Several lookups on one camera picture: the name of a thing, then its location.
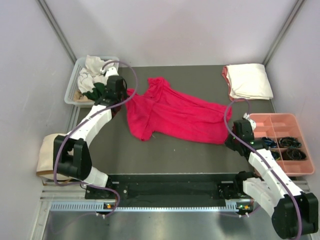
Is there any white printed crumpled shirt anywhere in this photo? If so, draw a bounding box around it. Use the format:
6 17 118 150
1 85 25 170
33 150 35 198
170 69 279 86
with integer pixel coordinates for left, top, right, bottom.
77 67 107 94

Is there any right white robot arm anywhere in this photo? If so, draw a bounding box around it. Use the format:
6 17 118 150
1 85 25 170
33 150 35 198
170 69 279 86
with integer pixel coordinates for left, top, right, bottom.
225 118 319 239

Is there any dark rolled item front-left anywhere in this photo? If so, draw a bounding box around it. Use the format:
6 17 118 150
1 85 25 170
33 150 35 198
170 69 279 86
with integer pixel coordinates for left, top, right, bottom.
270 149 281 161

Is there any folded pink t-shirt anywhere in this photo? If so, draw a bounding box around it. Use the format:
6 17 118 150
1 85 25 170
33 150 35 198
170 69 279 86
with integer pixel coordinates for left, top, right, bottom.
221 64 245 101

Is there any folded cream t-shirt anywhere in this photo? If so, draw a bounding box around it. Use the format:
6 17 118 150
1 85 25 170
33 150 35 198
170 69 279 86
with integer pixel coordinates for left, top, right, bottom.
238 63 274 100

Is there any dark green shirt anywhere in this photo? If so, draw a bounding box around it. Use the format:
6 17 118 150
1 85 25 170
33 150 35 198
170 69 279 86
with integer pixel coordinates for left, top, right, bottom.
82 82 106 102

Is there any cream crumpled shirt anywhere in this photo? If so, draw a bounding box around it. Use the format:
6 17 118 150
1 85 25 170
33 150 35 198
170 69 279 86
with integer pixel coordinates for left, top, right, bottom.
85 55 115 77

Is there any grey slotted cable duct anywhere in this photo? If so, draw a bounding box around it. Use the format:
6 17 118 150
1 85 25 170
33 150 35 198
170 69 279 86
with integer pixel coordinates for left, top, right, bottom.
50 201 239 212

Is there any dark rolled item back-right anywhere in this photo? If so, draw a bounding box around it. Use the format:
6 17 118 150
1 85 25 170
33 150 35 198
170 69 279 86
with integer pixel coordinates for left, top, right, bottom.
278 136 302 149

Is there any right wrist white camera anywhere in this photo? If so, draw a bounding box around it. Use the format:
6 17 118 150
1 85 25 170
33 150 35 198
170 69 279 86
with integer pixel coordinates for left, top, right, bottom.
242 113 257 131

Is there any pink divided plastic tray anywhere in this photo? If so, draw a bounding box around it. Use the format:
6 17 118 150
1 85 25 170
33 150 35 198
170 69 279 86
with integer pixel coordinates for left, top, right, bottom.
250 113 315 177

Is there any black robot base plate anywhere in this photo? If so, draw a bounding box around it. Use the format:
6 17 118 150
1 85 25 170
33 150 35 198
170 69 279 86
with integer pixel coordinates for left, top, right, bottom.
84 173 253 208

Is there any red t-shirt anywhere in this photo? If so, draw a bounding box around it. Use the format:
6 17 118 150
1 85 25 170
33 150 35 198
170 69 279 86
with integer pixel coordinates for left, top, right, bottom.
125 77 232 145

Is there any dark rolled item front-right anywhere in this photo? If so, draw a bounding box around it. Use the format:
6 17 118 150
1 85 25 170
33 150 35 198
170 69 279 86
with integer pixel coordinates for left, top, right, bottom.
285 148 307 161

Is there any tan shirt in basket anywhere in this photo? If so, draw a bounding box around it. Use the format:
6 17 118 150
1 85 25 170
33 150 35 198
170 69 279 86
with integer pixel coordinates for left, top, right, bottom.
73 90 94 104

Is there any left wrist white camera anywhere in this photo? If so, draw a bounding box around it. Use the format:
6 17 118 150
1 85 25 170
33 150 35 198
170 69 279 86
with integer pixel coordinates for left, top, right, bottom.
100 66 119 78

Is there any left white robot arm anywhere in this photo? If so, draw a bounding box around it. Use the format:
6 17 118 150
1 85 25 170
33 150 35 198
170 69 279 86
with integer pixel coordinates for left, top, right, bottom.
52 75 128 199

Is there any wrist white camera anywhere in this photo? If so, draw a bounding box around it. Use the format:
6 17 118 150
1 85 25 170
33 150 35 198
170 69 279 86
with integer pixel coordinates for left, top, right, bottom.
242 113 257 131
100 66 119 78

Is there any white plastic laundry basket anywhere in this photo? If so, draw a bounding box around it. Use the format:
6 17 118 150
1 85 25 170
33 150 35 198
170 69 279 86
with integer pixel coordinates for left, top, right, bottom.
64 56 119 108

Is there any cream fabric bear bag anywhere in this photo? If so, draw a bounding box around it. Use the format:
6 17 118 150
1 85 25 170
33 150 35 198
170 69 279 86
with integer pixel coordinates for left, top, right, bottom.
36 133 66 181

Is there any dark rolled item back-left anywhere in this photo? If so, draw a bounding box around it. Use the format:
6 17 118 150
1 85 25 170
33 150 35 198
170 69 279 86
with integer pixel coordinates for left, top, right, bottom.
261 137 278 149

